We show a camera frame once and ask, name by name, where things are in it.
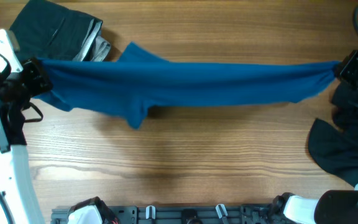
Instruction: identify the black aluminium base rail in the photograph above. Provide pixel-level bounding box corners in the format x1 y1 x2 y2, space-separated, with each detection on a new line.
50 203 291 224

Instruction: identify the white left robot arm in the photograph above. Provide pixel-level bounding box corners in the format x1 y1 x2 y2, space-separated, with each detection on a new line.
0 58 52 223

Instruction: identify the black garment at right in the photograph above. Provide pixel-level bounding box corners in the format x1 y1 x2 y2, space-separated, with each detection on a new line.
307 83 358 187

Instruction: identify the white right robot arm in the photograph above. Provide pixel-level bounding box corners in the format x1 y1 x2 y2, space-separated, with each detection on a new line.
266 50 358 223

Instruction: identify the grey folded garment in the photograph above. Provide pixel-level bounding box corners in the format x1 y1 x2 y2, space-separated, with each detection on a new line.
73 19 111 62

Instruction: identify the black folded garment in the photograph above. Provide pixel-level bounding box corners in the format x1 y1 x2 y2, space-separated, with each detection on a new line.
10 0 103 61

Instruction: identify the blue t-shirt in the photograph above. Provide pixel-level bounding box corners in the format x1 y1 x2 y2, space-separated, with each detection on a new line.
40 43 337 128

